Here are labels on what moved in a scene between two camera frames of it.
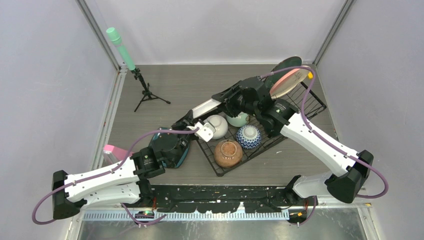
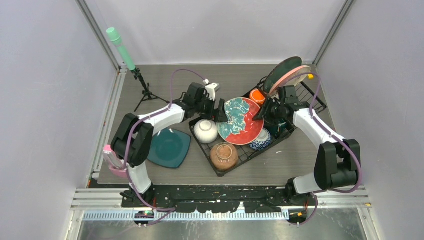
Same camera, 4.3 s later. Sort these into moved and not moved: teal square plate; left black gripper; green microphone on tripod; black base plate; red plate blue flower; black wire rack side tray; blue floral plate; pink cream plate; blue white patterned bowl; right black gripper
Moved: red plate blue flower; right black gripper; blue white patterned bowl; left black gripper
Not moved: blue floral plate; green microphone on tripod; teal square plate; black wire rack side tray; black base plate; pink cream plate
